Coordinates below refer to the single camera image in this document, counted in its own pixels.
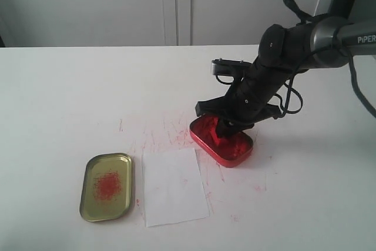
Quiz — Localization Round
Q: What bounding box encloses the red ink tin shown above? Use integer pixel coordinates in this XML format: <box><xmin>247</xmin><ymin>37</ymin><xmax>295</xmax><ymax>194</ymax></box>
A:
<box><xmin>189</xmin><ymin>115</ymin><xmax>253</xmax><ymax>168</ymax></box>

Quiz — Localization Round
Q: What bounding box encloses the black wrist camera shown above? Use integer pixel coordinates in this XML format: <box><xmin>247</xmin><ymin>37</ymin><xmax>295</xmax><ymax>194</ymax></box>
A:
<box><xmin>211</xmin><ymin>58</ymin><xmax>252</xmax><ymax>78</ymax></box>

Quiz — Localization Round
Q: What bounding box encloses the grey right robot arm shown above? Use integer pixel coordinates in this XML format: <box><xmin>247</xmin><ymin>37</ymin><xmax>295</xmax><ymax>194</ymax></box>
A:
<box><xmin>195</xmin><ymin>16</ymin><xmax>375</xmax><ymax>137</ymax></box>

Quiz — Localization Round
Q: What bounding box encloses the red plastic stamp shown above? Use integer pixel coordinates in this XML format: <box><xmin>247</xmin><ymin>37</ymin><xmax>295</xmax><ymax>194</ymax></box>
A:
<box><xmin>210</xmin><ymin>128</ymin><xmax>225</xmax><ymax>146</ymax></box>

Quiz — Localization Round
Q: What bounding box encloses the gold tin lid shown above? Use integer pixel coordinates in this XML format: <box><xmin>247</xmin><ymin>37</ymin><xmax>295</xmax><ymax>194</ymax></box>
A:
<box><xmin>79</xmin><ymin>153</ymin><xmax>133</xmax><ymax>222</ymax></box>

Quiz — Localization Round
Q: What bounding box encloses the white paper sheet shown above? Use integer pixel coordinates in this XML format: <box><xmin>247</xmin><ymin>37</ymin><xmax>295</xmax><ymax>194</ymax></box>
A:
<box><xmin>142</xmin><ymin>148</ymin><xmax>210</xmax><ymax>227</ymax></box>

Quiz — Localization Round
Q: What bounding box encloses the black cable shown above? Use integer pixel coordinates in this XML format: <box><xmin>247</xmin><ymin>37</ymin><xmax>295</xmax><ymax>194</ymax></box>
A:
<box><xmin>217</xmin><ymin>0</ymin><xmax>376</xmax><ymax>118</ymax></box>

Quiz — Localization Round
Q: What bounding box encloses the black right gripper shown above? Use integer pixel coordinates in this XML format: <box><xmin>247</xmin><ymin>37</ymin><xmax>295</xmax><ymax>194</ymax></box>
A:
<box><xmin>195</xmin><ymin>58</ymin><xmax>287</xmax><ymax>142</ymax></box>

